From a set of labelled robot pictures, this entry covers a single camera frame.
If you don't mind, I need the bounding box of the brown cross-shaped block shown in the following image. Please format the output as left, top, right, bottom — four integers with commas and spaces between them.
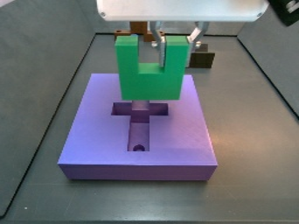
114, 21, 166, 46

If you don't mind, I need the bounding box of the green U-shaped block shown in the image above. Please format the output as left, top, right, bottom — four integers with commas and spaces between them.
115, 36, 190, 101

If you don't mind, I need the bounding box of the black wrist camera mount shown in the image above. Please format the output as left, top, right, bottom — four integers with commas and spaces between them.
267, 0, 299, 26

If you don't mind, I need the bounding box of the black metal fixture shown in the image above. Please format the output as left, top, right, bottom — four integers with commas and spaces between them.
190, 44, 215, 68

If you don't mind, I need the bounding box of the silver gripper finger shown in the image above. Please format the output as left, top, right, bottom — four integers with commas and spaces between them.
186, 21, 210, 67
150, 21, 166, 67

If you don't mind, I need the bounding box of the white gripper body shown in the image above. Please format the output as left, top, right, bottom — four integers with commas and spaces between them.
96, 0, 269, 22

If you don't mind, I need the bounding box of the purple board with cross slot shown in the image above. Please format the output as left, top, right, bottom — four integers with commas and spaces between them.
59, 73, 218, 180

